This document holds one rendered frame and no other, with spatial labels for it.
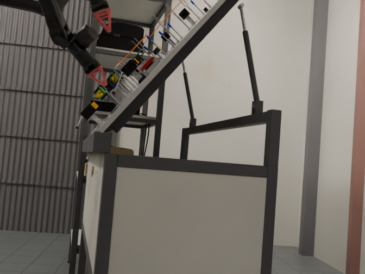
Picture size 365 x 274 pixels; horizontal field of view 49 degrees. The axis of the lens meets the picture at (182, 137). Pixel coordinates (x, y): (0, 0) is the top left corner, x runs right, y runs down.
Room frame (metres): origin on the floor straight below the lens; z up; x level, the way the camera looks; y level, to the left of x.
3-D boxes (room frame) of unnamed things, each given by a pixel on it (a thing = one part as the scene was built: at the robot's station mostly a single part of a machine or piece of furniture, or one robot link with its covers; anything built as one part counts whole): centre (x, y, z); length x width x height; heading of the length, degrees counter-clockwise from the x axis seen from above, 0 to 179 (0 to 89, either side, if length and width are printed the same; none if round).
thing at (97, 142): (1.83, 0.40, 0.83); 1.18 x 0.05 x 0.06; 15
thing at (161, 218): (1.91, 0.09, 0.60); 1.17 x 0.58 x 0.40; 15
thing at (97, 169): (1.57, 0.31, 0.60); 0.55 x 0.03 x 0.39; 15
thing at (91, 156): (2.10, 0.45, 0.60); 0.55 x 0.02 x 0.39; 15
